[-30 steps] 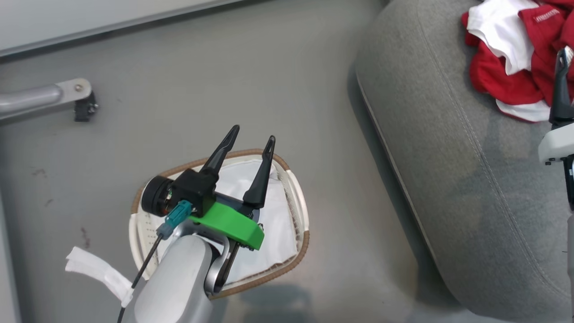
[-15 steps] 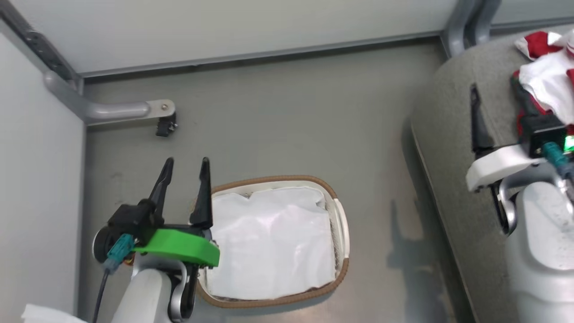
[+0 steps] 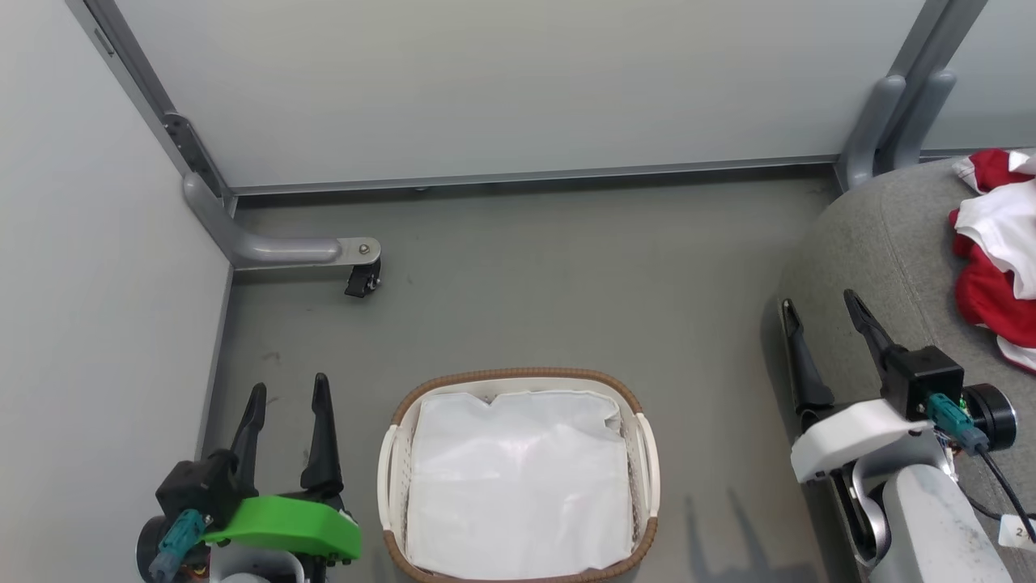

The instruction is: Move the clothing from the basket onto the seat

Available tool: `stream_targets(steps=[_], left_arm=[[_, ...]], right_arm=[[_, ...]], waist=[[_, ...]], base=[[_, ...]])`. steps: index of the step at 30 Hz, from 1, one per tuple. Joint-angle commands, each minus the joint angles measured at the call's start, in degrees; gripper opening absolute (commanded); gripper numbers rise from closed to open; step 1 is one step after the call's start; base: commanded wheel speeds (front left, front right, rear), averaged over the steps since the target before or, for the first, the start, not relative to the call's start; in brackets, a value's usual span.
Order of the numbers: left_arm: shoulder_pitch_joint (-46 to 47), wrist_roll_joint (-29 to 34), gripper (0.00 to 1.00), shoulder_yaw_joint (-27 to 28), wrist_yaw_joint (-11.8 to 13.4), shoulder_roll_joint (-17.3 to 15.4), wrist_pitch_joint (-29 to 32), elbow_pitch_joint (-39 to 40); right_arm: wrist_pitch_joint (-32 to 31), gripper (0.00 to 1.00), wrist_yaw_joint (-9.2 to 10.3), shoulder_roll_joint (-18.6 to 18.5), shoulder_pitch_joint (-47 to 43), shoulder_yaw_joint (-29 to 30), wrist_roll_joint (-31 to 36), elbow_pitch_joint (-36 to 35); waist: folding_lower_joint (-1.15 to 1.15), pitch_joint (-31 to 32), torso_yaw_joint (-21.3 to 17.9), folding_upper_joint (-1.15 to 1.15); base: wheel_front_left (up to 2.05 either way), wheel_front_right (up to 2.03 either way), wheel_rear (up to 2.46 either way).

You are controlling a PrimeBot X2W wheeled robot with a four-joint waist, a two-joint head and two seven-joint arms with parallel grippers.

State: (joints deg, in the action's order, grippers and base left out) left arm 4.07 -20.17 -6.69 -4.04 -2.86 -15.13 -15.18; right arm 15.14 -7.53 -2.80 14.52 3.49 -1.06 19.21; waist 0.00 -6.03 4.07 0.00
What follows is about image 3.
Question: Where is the grey partition post with foot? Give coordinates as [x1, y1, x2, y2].
[65, 0, 382, 273]

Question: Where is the grey partition double post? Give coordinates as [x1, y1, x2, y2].
[836, 0, 990, 193]

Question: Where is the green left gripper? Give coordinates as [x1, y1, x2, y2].
[201, 372, 363, 563]

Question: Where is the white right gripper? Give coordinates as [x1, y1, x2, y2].
[780, 288, 954, 485]

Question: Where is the red and white garment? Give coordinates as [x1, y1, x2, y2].
[948, 147, 1036, 374]

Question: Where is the black caster wheel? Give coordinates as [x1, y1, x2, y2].
[343, 258, 382, 300]

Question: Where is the teal right camera connector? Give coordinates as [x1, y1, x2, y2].
[924, 393, 991, 455]

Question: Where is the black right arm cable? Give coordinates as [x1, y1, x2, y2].
[967, 448, 1036, 545]

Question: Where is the grey partition bottom rail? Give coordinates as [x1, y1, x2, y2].
[230, 153, 841, 197]

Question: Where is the grey fabric sofa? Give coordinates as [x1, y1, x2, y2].
[775, 154, 1036, 583]

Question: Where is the white wicker-rimmed laundry basket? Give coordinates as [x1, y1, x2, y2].
[376, 368, 661, 583]

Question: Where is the teal left camera connector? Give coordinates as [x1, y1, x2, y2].
[149, 509, 208, 582]

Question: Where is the teal camera connector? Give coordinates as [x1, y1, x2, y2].
[149, 509, 208, 582]
[924, 393, 991, 455]

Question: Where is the white basket liner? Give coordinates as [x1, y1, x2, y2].
[404, 388, 635, 581]

